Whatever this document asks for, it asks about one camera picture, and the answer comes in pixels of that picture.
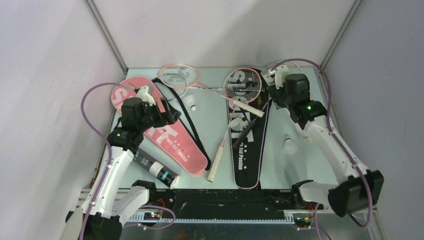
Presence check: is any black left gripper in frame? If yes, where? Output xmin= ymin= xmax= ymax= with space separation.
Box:
xmin=137 ymin=96 xmax=181 ymax=132

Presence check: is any black shuttlecock tube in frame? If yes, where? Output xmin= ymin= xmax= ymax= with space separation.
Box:
xmin=133 ymin=148 xmax=181 ymax=190

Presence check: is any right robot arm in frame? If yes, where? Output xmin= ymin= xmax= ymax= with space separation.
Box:
xmin=264 ymin=73 xmax=384 ymax=217

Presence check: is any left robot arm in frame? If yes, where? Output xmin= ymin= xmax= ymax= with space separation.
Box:
xmin=60 ymin=97 xmax=181 ymax=240

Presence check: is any pink racket cover bag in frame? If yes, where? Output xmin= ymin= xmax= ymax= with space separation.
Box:
xmin=110 ymin=76 xmax=208 ymax=176

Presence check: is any black racket cover bag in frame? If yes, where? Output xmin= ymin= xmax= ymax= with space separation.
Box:
xmin=226 ymin=67 xmax=277 ymax=191

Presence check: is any pink racket on black bag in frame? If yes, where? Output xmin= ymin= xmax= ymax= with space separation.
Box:
xmin=223 ymin=67 xmax=264 ymax=118

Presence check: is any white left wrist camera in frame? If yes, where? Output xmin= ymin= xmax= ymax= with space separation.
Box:
xmin=135 ymin=85 xmax=156 ymax=106

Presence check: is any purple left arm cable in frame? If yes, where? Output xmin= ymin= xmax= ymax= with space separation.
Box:
xmin=78 ymin=82 xmax=176 ymax=240

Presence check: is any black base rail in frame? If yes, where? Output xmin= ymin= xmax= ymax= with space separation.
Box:
xmin=148 ymin=189 xmax=311 ymax=222

